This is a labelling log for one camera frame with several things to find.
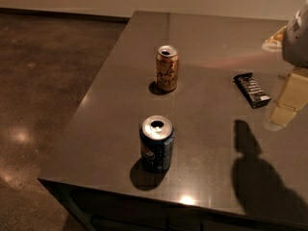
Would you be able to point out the blue Pepsi can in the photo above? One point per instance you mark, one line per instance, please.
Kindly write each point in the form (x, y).
(157, 136)

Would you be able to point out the orange LaCroix can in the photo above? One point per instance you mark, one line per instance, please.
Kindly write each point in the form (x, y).
(167, 66)

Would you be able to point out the black snack bar packet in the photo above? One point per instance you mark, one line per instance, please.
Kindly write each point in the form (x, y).
(251, 90)

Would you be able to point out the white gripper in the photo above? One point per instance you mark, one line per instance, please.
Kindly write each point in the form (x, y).
(296, 41)

